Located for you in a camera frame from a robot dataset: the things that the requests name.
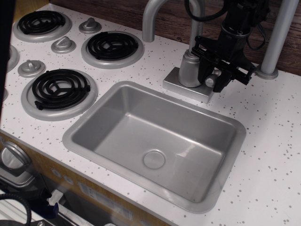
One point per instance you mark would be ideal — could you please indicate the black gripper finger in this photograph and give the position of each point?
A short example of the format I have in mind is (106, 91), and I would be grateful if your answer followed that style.
(222, 81)
(205, 69)

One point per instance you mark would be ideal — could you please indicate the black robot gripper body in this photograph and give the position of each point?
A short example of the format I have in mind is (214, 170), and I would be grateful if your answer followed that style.
(227, 52)

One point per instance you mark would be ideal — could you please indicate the silver faucet lever handle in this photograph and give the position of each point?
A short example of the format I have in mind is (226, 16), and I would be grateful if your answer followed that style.
(211, 79)

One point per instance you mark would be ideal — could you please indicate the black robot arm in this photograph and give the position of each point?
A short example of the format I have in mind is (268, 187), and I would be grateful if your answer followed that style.
(239, 13)

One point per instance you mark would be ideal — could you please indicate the grey vertical support pole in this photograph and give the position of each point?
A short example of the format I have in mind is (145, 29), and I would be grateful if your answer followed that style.
(267, 69)

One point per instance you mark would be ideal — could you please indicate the silver gooseneck toy faucet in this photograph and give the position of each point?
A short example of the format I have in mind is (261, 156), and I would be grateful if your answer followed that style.
(181, 80)

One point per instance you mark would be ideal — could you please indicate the grey plastic sink basin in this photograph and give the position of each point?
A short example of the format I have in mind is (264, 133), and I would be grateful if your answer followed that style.
(180, 152)

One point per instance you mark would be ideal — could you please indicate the middle black coil burner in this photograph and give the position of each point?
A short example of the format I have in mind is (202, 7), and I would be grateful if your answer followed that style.
(112, 50)

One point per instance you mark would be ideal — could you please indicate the black coil burner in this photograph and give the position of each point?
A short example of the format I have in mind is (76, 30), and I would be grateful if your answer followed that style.
(59, 95)
(112, 50)

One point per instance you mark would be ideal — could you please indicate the back silver stove knob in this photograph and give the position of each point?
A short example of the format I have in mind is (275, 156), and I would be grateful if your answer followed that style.
(90, 26)

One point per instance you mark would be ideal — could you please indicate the silver stove knob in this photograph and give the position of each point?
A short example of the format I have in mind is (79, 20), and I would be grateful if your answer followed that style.
(31, 68)
(63, 46)
(90, 26)

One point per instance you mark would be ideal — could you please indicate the middle silver stove knob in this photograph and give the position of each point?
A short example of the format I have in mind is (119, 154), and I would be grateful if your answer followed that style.
(63, 46)

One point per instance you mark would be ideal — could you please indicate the front black coil burner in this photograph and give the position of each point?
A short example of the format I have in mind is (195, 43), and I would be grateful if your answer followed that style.
(59, 95)

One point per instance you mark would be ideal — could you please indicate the back left coil burner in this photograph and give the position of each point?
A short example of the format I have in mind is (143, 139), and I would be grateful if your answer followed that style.
(42, 26)

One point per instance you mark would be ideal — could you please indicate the front silver stove knob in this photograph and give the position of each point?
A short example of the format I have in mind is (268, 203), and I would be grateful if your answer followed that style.
(31, 68)

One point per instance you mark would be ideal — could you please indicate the far left coil burner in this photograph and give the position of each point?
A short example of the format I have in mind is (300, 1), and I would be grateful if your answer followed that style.
(13, 58)

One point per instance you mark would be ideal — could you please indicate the left edge silver knob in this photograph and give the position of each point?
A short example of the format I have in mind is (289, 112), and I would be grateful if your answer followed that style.
(5, 94)

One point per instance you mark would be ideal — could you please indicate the blue clamp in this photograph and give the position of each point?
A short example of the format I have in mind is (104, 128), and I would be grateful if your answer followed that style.
(52, 210)

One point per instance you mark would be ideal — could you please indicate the silver oven dial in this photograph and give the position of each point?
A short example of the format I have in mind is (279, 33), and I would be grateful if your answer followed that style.
(14, 159)

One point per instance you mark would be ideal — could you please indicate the dark foreground post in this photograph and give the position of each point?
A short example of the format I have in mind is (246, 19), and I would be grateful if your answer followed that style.
(7, 11)

